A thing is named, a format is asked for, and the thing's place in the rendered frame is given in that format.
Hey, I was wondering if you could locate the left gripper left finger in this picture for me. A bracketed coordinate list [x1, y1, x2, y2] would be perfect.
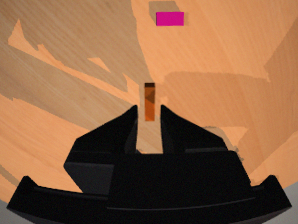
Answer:
[70, 105, 138, 153]

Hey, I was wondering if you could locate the magenta rod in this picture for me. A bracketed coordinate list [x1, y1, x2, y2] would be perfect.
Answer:
[156, 12, 184, 26]

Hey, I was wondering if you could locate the orange rod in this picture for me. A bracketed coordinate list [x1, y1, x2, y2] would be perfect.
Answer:
[144, 83, 155, 121]

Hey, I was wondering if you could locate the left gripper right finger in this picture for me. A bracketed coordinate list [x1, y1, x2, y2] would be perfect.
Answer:
[160, 104, 228, 153]

